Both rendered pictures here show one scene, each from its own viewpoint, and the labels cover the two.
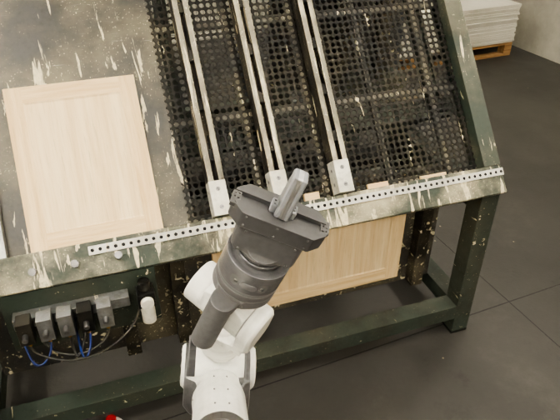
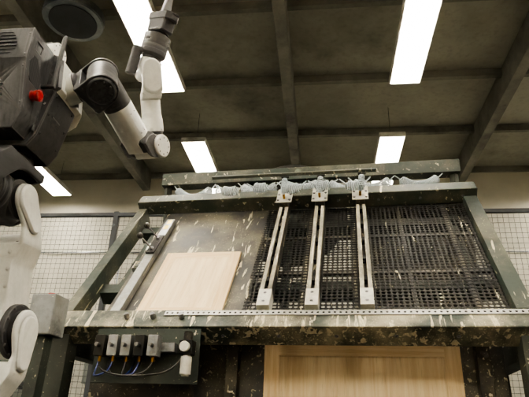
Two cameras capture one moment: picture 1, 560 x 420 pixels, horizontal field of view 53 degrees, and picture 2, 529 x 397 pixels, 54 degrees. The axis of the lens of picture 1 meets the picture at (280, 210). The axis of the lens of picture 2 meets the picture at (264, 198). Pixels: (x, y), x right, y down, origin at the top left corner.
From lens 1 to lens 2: 1.97 m
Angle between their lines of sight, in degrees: 65
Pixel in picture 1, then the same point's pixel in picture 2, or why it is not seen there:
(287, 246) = (160, 18)
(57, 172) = (173, 283)
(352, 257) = not seen: outside the picture
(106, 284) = (165, 336)
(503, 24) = not seen: outside the picture
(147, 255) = (200, 320)
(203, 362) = not seen: hidden behind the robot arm
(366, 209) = (384, 319)
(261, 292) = (149, 38)
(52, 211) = (158, 298)
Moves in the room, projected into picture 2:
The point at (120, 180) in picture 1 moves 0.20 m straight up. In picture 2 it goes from (206, 291) to (209, 254)
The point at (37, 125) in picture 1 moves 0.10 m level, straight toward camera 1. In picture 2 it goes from (176, 266) to (172, 261)
